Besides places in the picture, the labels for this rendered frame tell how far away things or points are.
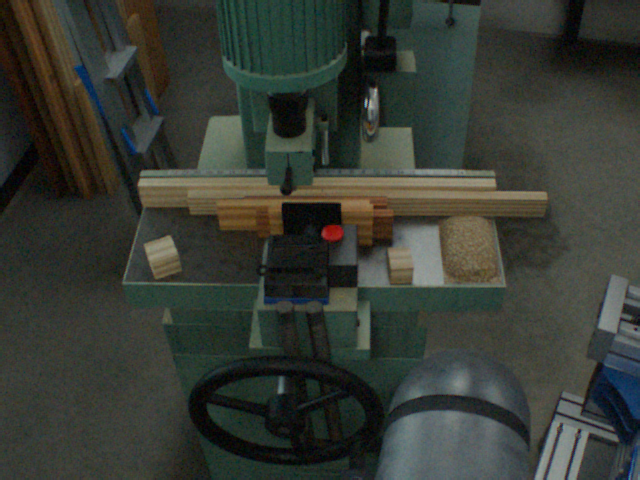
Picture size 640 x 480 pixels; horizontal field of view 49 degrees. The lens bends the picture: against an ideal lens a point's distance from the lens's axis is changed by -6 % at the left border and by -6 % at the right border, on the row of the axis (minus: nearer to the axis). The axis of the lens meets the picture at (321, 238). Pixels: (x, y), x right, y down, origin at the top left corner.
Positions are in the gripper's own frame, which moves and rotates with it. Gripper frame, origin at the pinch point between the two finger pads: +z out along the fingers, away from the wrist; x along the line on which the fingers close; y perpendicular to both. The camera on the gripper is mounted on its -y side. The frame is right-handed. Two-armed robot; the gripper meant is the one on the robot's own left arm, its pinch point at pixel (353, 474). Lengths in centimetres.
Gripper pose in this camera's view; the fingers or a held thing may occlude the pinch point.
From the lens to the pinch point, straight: 113.7
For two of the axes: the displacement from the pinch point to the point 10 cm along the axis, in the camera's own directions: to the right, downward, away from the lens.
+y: 0.1, 9.6, 2.6
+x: 10.0, 0.0, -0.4
